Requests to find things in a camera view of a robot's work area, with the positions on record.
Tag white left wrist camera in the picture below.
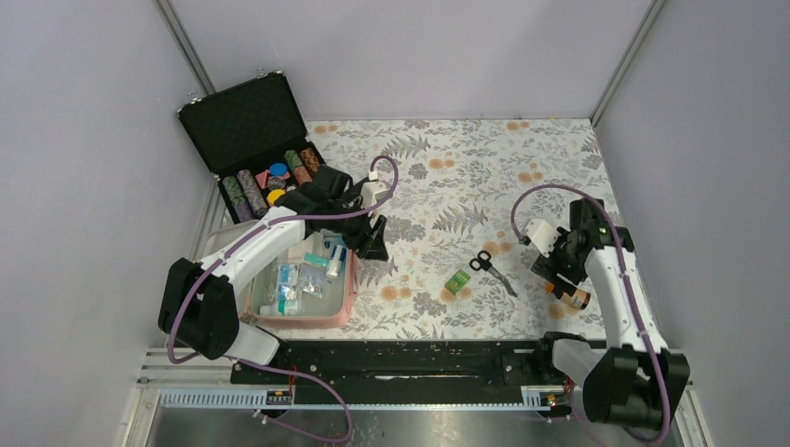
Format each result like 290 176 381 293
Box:
361 179 388 210

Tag blue white blister pack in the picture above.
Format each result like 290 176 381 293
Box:
275 264 300 300

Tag plastic bag of band-aids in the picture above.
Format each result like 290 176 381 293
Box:
274 264 302 313

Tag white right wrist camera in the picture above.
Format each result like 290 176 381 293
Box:
524 219 561 258

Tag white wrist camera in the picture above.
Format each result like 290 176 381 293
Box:
524 219 561 258
361 179 388 210

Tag small white medicine bottle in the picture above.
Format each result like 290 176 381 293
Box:
259 299 304 318

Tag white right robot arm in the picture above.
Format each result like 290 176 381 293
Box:
521 198 690 431

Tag black handled scissors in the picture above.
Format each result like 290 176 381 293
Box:
469 250 518 297

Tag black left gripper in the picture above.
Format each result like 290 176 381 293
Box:
327 196 388 261

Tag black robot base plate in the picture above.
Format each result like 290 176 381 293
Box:
230 340 566 407

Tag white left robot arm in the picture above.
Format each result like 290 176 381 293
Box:
157 165 398 383

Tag pink medicine kit bag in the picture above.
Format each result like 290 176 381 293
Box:
198 219 356 330

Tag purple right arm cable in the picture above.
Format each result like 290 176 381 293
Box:
510 183 673 447

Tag brown bottle orange cap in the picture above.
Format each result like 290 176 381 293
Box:
545 280 592 310

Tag teal silver foil sachet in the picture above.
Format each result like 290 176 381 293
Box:
299 253 329 298

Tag small green box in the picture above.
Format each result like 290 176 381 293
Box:
444 269 470 295

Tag black poker chip case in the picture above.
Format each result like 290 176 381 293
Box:
176 71 325 224

